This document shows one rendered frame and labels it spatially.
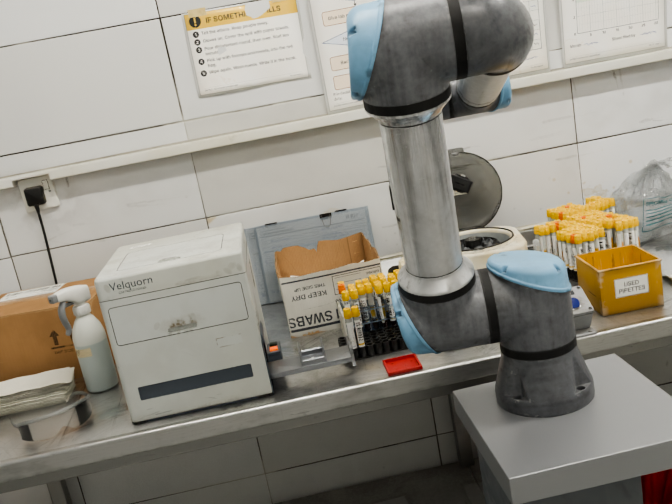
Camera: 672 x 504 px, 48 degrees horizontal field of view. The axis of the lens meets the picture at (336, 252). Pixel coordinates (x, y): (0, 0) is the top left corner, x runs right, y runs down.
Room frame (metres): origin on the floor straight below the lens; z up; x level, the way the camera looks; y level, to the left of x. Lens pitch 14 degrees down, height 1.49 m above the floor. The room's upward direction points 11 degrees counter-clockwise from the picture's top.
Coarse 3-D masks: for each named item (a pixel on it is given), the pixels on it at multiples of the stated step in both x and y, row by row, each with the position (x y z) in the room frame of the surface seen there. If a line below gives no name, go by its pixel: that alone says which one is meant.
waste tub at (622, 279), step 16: (576, 256) 1.57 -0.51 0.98; (592, 256) 1.58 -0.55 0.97; (608, 256) 1.58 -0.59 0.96; (624, 256) 1.58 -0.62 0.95; (640, 256) 1.54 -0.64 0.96; (656, 256) 1.47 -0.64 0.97; (592, 272) 1.48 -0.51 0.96; (608, 272) 1.45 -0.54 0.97; (624, 272) 1.45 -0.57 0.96; (640, 272) 1.45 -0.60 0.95; (656, 272) 1.45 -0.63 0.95; (592, 288) 1.49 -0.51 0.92; (608, 288) 1.45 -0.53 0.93; (624, 288) 1.45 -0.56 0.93; (640, 288) 1.45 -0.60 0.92; (656, 288) 1.45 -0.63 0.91; (592, 304) 1.50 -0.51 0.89; (608, 304) 1.45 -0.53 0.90; (624, 304) 1.45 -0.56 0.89; (640, 304) 1.45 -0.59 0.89; (656, 304) 1.45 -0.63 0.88
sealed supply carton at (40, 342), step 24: (48, 288) 1.87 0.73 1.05; (0, 312) 1.71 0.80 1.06; (24, 312) 1.68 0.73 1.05; (48, 312) 1.67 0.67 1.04; (72, 312) 1.67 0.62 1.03; (96, 312) 1.69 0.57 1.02; (0, 336) 1.68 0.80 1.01; (24, 336) 1.67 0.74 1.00; (48, 336) 1.67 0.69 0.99; (0, 360) 1.68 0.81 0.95; (24, 360) 1.67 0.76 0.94; (48, 360) 1.67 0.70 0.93; (72, 360) 1.67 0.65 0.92
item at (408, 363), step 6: (414, 354) 1.42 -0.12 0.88; (384, 360) 1.42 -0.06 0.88; (390, 360) 1.42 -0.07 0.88; (396, 360) 1.42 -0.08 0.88; (402, 360) 1.42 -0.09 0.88; (408, 360) 1.41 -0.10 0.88; (414, 360) 1.41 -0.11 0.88; (384, 366) 1.40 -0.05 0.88; (390, 366) 1.40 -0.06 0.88; (396, 366) 1.39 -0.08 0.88; (402, 366) 1.39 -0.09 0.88; (408, 366) 1.38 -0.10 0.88; (414, 366) 1.36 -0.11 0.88; (420, 366) 1.36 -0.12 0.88; (390, 372) 1.36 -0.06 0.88; (396, 372) 1.36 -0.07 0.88; (402, 372) 1.36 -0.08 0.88
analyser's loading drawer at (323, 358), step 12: (348, 336) 1.45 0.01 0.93; (300, 348) 1.44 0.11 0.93; (312, 348) 1.45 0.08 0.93; (336, 348) 1.45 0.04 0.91; (348, 348) 1.43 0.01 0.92; (276, 360) 1.45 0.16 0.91; (288, 360) 1.44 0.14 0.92; (300, 360) 1.42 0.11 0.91; (312, 360) 1.39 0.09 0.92; (324, 360) 1.39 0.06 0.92; (336, 360) 1.39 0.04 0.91; (348, 360) 1.40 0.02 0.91; (276, 372) 1.39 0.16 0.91; (288, 372) 1.38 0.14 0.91; (300, 372) 1.39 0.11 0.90
